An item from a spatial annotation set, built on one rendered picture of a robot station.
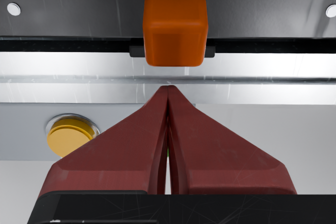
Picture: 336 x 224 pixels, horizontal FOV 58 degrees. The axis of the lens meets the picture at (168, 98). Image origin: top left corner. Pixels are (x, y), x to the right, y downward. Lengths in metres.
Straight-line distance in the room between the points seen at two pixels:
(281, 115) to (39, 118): 0.28
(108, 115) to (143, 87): 0.04
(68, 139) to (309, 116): 0.29
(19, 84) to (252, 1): 0.18
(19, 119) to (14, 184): 0.26
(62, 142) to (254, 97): 0.16
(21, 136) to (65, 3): 0.14
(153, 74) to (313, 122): 0.25
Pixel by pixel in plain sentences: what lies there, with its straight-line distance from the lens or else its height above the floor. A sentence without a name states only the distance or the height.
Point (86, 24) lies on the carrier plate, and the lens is 0.21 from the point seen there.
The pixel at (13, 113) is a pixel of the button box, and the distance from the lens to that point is 0.28.
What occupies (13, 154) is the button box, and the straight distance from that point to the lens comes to 0.32.
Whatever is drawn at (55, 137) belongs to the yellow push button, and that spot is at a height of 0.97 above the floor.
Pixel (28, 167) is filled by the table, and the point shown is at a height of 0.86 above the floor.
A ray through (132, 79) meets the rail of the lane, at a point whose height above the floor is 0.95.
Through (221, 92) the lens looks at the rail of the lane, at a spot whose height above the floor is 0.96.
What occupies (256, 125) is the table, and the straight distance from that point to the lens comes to 0.41.
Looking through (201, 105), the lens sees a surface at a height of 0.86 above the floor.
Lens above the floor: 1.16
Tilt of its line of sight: 55 degrees down
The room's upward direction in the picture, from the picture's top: 179 degrees counter-clockwise
